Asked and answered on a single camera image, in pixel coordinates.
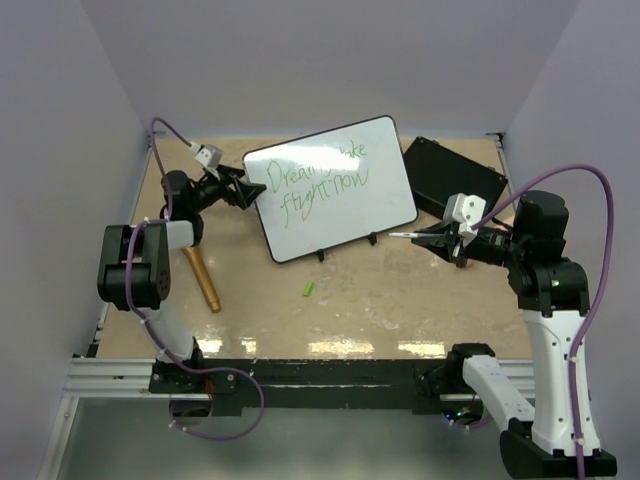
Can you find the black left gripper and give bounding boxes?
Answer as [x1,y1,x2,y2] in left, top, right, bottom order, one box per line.
[188,165,265,215]

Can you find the white green whiteboard marker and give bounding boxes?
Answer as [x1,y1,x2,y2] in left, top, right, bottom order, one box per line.
[388,232,429,239]

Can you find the white whiteboard black frame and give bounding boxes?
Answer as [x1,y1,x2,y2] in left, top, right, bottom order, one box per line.
[242,115,418,264]

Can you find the green marker cap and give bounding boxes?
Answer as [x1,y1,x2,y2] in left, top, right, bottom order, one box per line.
[303,281,315,297]

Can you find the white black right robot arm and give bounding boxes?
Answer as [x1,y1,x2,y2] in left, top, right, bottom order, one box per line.
[411,191,618,479]

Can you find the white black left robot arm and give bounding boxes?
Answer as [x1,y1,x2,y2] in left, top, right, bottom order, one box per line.
[97,165,266,396]

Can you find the black ribbed board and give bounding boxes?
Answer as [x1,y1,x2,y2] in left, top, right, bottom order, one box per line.
[403,137,508,219]

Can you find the gold toy microphone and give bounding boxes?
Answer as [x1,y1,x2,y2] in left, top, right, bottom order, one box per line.
[181,246,222,314]

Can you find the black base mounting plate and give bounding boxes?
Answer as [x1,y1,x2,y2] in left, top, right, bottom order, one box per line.
[149,359,479,415]

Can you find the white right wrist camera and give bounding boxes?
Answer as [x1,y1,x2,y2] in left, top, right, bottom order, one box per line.
[443,193,486,243]

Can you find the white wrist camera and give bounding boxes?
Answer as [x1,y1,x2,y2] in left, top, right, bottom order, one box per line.
[443,193,486,243]
[190,142,223,171]

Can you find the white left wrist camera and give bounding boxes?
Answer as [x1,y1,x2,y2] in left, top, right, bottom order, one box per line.
[190,142,223,171]

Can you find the black wire whiteboard stand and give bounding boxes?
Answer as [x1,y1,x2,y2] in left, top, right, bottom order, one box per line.
[313,232,378,263]

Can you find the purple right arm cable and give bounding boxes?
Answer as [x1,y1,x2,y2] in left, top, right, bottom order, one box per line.
[472,163,616,480]

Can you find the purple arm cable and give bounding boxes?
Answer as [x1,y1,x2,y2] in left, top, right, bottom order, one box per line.
[472,163,616,480]
[124,116,268,445]

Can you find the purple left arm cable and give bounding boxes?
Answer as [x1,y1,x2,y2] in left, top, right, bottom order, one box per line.
[124,116,268,445]

